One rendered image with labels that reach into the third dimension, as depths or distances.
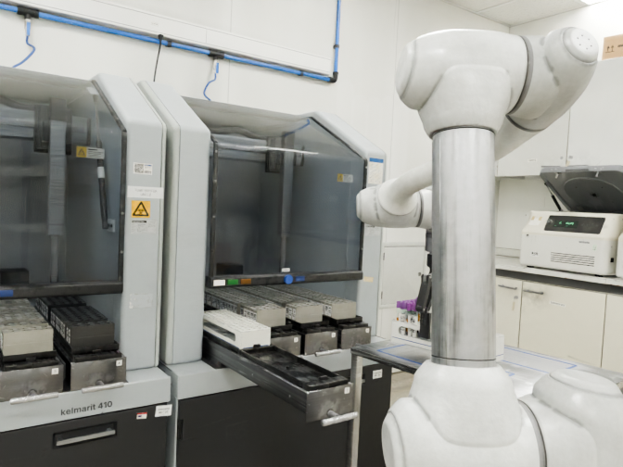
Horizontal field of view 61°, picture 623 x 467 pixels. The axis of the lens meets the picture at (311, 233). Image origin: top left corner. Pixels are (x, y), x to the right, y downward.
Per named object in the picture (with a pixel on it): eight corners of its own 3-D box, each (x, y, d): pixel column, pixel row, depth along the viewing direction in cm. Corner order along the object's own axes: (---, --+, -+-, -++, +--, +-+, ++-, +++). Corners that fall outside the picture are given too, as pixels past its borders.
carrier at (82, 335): (112, 343, 147) (113, 321, 146) (115, 345, 145) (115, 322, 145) (67, 347, 140) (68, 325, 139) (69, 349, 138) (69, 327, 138)
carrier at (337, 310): (352, 317, 197) (353, 301, 196) (356, 318, 195) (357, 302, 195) (327, 320, 190) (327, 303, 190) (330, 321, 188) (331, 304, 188)
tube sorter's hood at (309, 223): (151, 268, 201) (157, 97, 197) (286, 263, 236) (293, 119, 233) (209, 288, 159) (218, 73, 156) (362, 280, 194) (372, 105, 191)
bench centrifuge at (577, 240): (515, 266, 341) (523, 165, 338) (570, 264, 375) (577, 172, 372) (603, 278, 295) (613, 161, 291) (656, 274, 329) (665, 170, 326)
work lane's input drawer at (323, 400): (185, 348, 175) (186, 321, 174) (224, 344, 183) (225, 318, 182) (316, 431, 116) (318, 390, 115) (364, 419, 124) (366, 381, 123)
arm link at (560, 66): (552, 81, 103) (484, 75, 102) (610, 10, 86) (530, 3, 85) (563, 139, 98) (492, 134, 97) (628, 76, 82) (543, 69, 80)
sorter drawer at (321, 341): (213, 315, 229) (213, 294, 228) (241, 312, 237) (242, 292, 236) (311, 359, 170) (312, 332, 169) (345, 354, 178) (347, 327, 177)
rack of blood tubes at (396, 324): (389, 341, 152) (390, 319, 152) (412, 336, 158) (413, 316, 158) (483, 365, 129) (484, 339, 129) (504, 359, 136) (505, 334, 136)
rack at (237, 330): (197, 330, 173) (197, 311, 172) (224, 327, 179) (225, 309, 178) (239, 353, 149) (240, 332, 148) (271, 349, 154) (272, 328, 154)
